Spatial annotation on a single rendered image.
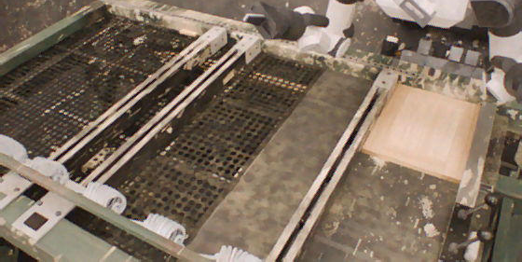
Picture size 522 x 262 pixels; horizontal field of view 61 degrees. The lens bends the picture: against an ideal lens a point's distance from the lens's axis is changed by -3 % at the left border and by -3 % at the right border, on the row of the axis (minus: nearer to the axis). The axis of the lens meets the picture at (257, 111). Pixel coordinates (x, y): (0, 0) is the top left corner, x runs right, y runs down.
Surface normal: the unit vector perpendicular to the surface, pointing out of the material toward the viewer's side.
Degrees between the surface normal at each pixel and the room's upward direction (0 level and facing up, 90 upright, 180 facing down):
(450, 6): 23
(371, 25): 0
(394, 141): 56
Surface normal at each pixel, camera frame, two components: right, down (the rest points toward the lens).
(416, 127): -0.04, -0.78
